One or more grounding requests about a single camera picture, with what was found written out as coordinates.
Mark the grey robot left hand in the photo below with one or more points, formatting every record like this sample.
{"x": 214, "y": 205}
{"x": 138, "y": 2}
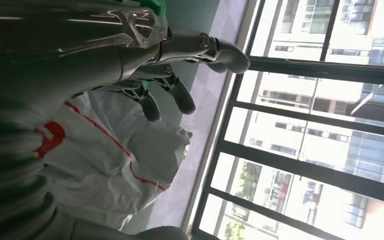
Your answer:
{"x": 62, "y": 49}

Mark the grey poly bag package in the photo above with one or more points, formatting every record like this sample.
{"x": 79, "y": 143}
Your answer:
{"x": 96, "y": 165}

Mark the black window frame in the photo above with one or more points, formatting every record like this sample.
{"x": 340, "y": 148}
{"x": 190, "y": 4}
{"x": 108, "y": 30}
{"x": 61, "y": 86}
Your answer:
{"x": 311, "y": 69}

